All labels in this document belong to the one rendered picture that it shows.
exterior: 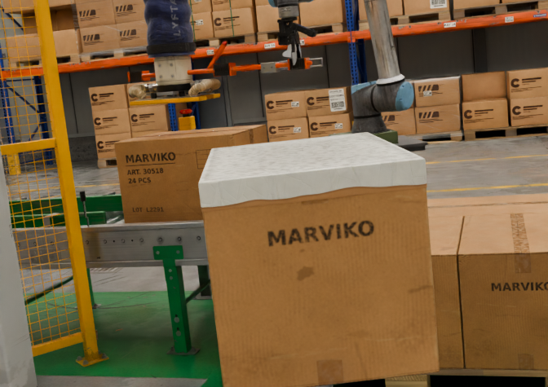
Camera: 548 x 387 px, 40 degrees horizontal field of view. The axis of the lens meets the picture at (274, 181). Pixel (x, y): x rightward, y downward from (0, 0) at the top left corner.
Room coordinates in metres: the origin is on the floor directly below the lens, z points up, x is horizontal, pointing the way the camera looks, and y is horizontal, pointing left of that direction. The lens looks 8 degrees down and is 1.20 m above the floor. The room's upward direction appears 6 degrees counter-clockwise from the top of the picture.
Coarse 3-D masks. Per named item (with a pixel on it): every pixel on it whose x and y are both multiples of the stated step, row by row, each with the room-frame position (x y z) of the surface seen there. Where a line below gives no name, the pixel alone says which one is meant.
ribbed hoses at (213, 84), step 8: (208, 80) 3.46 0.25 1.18; (216, 80) 3.55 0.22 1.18; (136, 88) 3.51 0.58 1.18; (144, 88) 3.58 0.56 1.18; (192, 88) 3.41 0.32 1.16; (200, 88) 3.40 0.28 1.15; (208, 88) 3.44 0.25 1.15; (216, 88) 3.59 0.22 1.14; (136, 96) 3.50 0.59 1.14; (144, 96) 3.48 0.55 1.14
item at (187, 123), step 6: (180, 120) 4.05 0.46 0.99; (186, 120) 4.04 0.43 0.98; (192, 120) 4.07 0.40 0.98; (180, 126) 4.05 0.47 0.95; (186, 126) 4.05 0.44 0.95; (192, 126) 4.06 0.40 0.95; (198, 270) 4.06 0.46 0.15; (204, 270) 4.05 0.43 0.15; (198, 276) 4.06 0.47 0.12; (204, 276) 4.05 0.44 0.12; (204, 282) 4.05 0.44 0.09; (210, 288) 4.05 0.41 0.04; (204, 294) 4.05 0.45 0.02; (210, 294) 4.05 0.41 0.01
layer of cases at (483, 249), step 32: (448, 224) 2.86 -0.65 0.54; (480, 224) 2.80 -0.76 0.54; (512, 224) 2.75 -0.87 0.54; (544, 224) 2.70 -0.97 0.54; (448, 256) 2.42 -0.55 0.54; (480, 256) 2.39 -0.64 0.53; (512, 256) 2.36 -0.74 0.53; (544, 256) 2.34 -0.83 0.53; (448, 288) 2.42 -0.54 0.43; (480, 288) 2.39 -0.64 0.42; (512, 288) 2.37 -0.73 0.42; (544, 288) 2.34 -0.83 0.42; (448, 320) 2.43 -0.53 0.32; (480, 320) 2.40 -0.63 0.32; (512, 320) 2.37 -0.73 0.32; (544, 320) 2.34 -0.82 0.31; (448, 352) 2.43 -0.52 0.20; (480, 352) 2.40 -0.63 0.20; (512, 352) 2.37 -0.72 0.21; (544, 352) 2.34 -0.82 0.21
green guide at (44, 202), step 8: (112, 192) 3.99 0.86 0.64; (16, 200) 4.09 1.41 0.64; (24, 200) 4.07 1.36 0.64; (48, 200) 4.02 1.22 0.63; (56, 200) 4.01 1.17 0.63; (80, 200) 3.97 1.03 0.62; (88, 200) 3.95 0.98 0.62; (96, 200) 3.94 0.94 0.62; (104, 200) 3.92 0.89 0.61; (112, 200) 3.91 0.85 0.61; (120, 200) 3.90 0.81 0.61; (16, 208) 4.08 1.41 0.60; (24, 208) 4.07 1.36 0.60; (32, 208) 4.05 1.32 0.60; (40, 208) 4.04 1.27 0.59; (48, 208) 4.02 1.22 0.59; (56, 208) 4.01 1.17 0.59; (80, 208) 3.97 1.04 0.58; (88, 208) 3.95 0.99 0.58; (96, 208) 3.94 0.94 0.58; (104, 208) 3.92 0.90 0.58; (112, 208) 3.91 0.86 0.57; (120, 208) 3.90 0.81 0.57
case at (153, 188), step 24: (120, 144) 3.45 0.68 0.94; (144, 144) 3.40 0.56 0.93; (168, 144) 3.36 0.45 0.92; (192, 144) 3.32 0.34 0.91; (216, 144) 3.28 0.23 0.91; (240, 144) 3.30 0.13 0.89; (120, 168) 3.45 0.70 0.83; (144, 168) 3.41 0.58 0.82; (168, 168) 3.36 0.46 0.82; (192, 168) 3.32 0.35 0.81; (144, 192) 3.41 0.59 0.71; (168, 192) 3.37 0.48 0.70; (192, 192) 3.33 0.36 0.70; (144, 216) 3.42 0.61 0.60; (168, 216) 3.38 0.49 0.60; (192, 216) 3.33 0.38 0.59
